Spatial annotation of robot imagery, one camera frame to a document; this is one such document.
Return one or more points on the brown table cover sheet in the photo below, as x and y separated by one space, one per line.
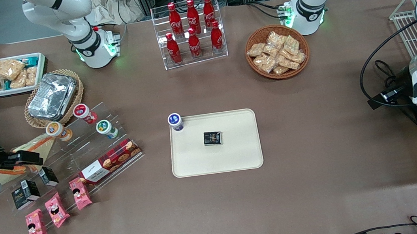
314 139

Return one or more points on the small bottle orange lid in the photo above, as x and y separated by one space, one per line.
57 130

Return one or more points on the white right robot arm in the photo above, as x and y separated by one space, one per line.
80 13

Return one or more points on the small bottle blue lid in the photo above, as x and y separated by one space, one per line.
175 121

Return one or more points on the clear wrapped cracker packet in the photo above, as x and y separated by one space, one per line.
288 62
274 39
272 50
256 49
291 44
265 63
281 70
299 57

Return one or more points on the aluminium foil container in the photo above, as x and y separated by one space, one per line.
51 96

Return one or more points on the white rectangular bin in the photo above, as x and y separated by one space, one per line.
18 91

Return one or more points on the clear acrylic bottle rack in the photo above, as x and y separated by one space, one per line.
205 59

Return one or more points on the cream plastic tray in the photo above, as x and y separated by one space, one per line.
237 153

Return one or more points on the small bottle green lid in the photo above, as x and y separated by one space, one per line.
105 128

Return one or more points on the pink snack packet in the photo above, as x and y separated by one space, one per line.
80 193
36 227
57 210

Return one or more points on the clear acrylic stepped stand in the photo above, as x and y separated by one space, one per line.
73 153

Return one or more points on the oval wicker basket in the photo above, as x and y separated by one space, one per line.
36 123

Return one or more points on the red plaid cookie box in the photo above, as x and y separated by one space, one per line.
114 158

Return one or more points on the small bottle red lid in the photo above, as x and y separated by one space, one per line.
82 112

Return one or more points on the round wicker basket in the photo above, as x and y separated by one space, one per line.
258 36

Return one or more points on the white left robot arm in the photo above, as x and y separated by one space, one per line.
311 1

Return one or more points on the beige crumpled sheet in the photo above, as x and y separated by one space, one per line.
111 7

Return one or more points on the triangular sandwich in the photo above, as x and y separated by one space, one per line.
36 143
11 176

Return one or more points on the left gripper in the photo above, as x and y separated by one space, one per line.
402 81

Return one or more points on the small black carton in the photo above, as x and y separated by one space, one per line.
48 176
26 194
212 138

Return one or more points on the red Coca-Cola bottle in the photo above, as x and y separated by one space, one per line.
208 11
193 15
174 51
175 19
217 40
194 46

